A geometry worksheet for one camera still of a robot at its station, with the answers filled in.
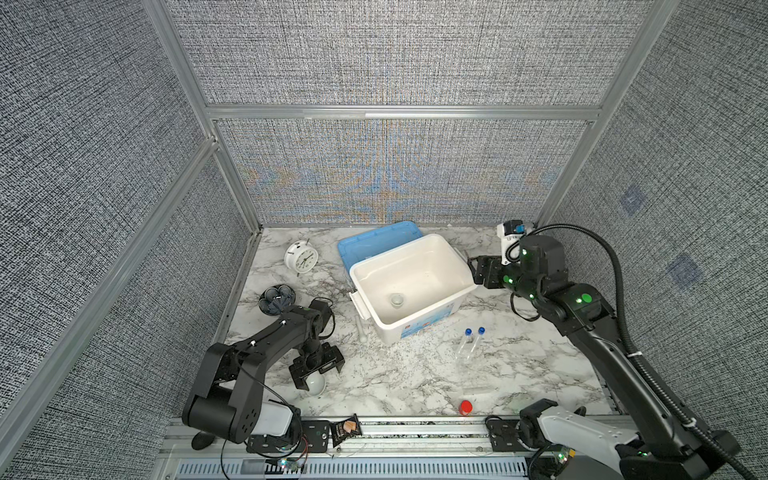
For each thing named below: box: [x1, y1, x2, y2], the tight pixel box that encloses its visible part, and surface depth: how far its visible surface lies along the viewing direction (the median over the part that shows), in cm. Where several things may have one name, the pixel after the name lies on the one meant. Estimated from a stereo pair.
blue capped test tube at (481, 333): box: [466, 326, 486, 360], surface depth 82 cm
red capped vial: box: [459, 400, 473, 416], surface depth 78 cm
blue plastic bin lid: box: [338, 220, 422, 272], surface depth 119 cm
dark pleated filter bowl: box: [259, 284, 296, 316], surface depth 97 cm
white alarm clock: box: [284, 238, 319, 277], surface depth 102 cm
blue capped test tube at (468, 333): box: [455, 328, 473, 360], surface depth 77 cm
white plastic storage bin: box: [349, 234, 478, 345], surface depth 94 cm
